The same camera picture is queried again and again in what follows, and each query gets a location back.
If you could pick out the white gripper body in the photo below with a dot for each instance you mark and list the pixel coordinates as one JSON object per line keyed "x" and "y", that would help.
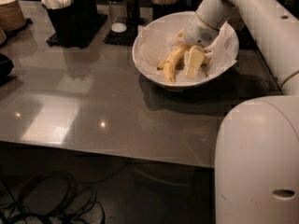
{"x": 199, "y": 32}

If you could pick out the yellow banana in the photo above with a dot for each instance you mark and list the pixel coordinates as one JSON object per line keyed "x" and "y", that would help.
{"x": 171, "y": 61}
{"x": 202, "y": 69}

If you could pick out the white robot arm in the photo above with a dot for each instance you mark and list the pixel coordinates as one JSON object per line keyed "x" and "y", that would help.
{"x": 257, "y": 151}

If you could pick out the white bowl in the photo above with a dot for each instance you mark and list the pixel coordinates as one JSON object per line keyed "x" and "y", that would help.
{"x": 149, "y": 41}

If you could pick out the white paper liner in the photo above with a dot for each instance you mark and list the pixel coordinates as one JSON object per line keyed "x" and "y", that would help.
{"x": 155, "y": 44}

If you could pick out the black cup with straws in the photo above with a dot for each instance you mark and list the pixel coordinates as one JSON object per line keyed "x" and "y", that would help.
{"x": 166, "y": 0}

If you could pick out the dark pepper grinder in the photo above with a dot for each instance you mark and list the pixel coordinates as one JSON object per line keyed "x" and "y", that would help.
{"x": 133, "y": 11}

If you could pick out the clear salt shaker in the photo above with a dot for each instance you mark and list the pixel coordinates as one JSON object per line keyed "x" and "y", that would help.
{"x": 117, "y": 16}

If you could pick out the black rubber mat left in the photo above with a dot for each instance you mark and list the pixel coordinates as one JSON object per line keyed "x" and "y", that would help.
{"x": 85, "y": 38}

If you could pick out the rear black cup with cutlery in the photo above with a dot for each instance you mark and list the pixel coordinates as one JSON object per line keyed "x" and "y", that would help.
{"x": 84, "y": 11}

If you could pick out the black cup with white cutlery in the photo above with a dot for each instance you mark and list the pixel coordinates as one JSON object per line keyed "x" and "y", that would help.
{"x": 60, "y": 14}

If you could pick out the stack of brown paper bowls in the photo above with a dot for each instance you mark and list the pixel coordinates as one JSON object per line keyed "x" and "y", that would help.
{"x": 11, "y": 16}

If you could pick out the black object at left edge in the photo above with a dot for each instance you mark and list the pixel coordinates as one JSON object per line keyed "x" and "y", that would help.
{"x": 7, "y": 71}

